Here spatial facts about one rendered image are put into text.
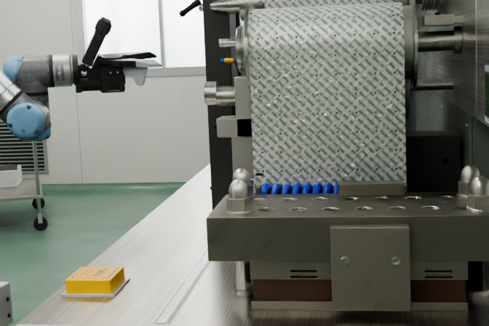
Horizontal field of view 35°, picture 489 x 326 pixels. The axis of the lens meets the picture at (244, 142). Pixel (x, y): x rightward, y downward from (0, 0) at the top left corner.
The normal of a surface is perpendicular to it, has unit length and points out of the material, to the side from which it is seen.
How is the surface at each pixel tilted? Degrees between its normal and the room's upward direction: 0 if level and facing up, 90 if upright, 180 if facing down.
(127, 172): 90
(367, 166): 90
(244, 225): 90
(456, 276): 90
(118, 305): 0
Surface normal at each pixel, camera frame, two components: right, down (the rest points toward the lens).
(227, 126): -0.14, 0.13
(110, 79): 0.18, 0.25
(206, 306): -0.04, -0.99
